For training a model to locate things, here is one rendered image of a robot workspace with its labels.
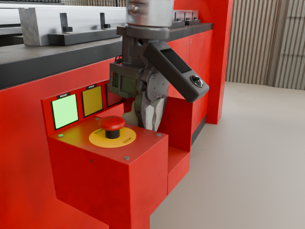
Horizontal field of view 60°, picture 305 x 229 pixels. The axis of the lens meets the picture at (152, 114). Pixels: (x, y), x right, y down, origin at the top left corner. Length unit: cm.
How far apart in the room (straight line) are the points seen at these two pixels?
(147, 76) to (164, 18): 9
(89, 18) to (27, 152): 50
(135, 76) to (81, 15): 51
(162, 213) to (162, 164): 102
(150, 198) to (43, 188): 33
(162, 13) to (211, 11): 190
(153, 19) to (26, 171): 41
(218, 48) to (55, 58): 182
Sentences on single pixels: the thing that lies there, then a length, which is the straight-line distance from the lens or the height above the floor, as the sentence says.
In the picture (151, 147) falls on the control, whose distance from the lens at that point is 38.
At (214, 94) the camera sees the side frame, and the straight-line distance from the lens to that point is 239.
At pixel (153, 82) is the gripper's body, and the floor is 85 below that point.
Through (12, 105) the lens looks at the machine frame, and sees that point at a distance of 57.
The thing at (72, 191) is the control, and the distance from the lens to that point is 46.
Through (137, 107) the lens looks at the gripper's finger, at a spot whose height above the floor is 81.
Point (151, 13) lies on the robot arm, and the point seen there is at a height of 96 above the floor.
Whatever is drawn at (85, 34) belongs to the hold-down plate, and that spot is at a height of 90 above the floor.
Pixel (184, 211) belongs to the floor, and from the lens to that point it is 146.
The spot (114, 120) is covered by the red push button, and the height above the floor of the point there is 81.
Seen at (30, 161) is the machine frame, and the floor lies 66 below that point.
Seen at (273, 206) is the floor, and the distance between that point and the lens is 162.
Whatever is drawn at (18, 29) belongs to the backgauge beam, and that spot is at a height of 90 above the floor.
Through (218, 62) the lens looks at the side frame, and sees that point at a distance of 233.
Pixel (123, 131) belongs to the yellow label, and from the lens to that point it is 43.
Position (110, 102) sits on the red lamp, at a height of 79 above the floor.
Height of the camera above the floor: 96
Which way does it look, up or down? 21 degrees down
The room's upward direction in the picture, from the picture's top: straight up
